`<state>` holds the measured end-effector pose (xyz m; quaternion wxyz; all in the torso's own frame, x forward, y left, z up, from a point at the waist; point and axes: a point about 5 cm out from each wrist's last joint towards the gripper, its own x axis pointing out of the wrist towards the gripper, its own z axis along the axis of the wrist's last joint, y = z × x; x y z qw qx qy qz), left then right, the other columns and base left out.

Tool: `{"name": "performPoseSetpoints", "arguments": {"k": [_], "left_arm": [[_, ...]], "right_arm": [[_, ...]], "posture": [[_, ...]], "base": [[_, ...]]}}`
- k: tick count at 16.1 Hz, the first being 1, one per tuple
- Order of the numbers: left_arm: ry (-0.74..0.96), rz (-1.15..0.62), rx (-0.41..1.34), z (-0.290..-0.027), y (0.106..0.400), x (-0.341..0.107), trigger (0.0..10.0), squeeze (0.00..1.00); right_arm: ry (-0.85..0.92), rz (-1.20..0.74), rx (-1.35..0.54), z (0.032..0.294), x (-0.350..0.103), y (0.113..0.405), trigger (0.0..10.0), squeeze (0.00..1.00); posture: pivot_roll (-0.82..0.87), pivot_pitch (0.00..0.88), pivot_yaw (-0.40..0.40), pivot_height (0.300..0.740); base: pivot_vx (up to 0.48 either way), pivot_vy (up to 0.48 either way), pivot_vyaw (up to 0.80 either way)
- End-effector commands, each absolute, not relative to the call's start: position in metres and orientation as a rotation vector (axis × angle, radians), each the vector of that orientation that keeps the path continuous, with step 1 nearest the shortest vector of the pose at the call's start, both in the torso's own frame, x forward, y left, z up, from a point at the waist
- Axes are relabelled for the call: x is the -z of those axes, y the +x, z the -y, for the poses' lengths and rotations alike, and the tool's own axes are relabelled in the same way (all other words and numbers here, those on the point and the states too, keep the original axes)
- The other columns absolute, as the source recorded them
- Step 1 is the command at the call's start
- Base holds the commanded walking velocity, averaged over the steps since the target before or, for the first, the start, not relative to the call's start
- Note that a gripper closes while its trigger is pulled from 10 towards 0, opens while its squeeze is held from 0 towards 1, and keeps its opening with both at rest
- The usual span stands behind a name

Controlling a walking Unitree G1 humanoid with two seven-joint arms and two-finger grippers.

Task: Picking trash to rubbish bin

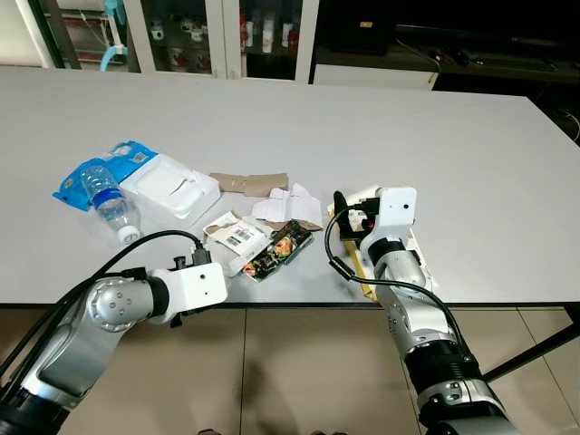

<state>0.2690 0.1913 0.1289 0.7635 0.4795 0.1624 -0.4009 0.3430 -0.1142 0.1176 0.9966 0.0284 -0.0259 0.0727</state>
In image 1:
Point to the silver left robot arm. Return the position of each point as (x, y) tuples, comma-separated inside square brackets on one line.
[(100, 313)]

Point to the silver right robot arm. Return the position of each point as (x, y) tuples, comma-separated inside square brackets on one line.
[(426, 335)]

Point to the white crumpled paper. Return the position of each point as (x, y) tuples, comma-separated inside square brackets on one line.
[(290, 207)]

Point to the dark green snack wrapper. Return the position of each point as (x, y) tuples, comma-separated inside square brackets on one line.
[(281, 249)]

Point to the brown cardboard piece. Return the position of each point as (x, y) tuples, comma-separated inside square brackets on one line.
[(258, 183)]

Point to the white low box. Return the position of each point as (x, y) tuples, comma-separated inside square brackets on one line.
[(372, 77)]

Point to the white plastic food tray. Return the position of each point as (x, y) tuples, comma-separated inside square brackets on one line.
[(159, 186)]

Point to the clear plastic water bottle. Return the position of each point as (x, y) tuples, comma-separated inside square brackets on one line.
[(104, 195)]

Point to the blue plastic bag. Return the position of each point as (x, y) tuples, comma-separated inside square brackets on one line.
[(72, 190)]

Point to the black metal table leg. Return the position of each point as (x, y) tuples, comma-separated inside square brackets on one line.
[(535, 349)]

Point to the white framed glass cabinet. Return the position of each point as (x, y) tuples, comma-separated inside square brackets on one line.
[(227, 36)]

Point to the dark shelf unit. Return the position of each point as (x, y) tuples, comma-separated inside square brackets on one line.
[(507, 63)]

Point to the teal hanging item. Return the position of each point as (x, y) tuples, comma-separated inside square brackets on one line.
[(111, 56)]

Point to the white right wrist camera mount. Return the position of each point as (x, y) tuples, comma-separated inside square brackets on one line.
[(396, 213)]

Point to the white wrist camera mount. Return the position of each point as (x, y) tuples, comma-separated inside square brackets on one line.
[(199, 285), (396, 213)]

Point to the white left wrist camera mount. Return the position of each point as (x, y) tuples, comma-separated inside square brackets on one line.
[(199, 285)]

